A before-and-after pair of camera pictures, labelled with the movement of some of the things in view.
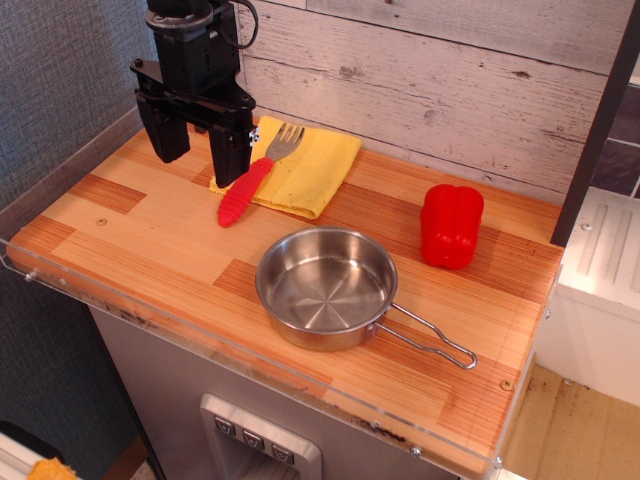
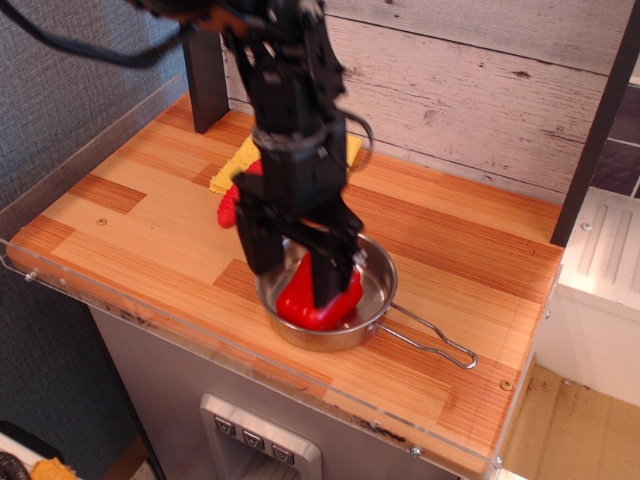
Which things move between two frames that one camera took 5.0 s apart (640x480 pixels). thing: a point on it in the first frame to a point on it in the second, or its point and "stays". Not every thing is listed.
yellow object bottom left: x=51 y=469 stays
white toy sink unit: x=589 y=333 stays
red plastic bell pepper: x=450 y=219 to x=296 y=302
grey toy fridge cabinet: x=201 y=417 stays
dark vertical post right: x=601 y=127 stays
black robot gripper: x=198 y=76 to x=305 y=173
